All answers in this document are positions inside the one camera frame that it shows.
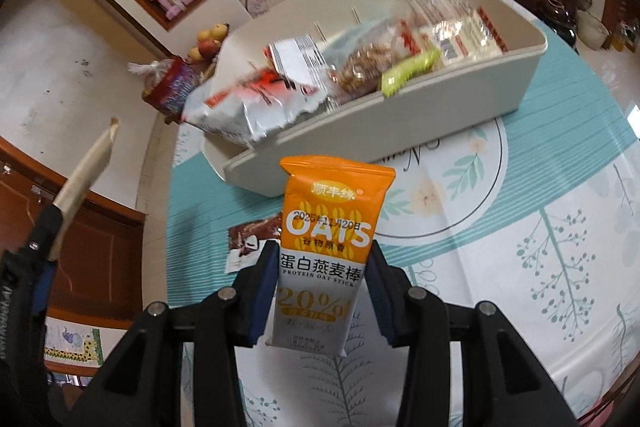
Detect beige wafer bar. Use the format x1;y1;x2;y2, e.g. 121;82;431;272
48;118;120;261

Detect orange white oats bar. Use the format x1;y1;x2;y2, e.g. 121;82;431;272
271;155;396;357

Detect silver white snack bag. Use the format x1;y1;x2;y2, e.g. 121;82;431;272
181;68;329;147

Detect green pineapple cake packet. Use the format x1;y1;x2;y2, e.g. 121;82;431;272
381;49;440;98

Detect round nut cake packet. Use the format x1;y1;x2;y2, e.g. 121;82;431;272
332;44;398;98

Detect large white biscuit package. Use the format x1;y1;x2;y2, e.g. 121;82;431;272
264;35;331;91

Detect red striped Lipo packet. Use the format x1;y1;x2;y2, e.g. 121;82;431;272
409;9;508;69

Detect clear bag printed wafers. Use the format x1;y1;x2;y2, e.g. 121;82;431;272
394;0;474;27

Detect brown wooden door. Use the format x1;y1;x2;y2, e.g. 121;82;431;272
0;140;145;329

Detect floral tablecloth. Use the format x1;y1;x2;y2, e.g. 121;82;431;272
167;20;640;427

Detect brown white wrapper packet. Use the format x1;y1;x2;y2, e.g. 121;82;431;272
224;212;282;274

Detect white plastic storage bin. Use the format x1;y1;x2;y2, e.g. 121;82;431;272
202;0;548;197

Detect fruit bowl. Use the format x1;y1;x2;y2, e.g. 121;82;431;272
188;23;230;64

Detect white bucket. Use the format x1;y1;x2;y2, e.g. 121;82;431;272
576;10;610;51

